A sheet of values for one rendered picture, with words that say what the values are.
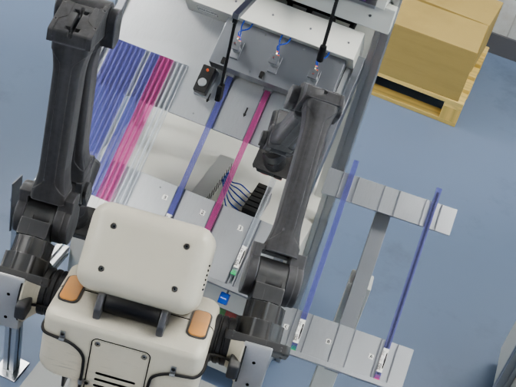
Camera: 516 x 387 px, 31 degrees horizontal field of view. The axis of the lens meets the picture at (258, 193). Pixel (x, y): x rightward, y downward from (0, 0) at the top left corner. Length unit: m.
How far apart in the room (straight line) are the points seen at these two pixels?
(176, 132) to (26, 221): 1.46
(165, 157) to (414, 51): 2.02
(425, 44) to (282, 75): 2.26
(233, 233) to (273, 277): 0.79
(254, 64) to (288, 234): 0.88
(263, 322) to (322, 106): 0.43
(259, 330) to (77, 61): 0.55
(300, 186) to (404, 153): 2.79
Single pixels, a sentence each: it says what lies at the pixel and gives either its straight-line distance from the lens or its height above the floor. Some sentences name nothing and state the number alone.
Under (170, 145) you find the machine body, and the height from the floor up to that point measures 0.62.
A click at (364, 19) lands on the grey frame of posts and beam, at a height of 1.33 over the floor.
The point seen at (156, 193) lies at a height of 0.82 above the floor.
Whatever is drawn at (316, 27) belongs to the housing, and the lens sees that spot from 2.51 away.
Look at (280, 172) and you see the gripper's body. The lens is 2.37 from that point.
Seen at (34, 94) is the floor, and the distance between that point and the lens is 4.32.
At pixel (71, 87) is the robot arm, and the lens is 1.60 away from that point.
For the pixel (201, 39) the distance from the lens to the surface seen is 2.61.
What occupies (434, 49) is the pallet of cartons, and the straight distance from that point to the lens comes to 4.68.
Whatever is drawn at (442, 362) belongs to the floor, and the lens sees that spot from 3.52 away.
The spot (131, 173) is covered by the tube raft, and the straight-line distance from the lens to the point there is 2.52.
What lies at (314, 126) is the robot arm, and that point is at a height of 1.45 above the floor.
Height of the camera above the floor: 2.38
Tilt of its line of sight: 37 degrees down
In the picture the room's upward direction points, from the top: 15 degrees clockwise
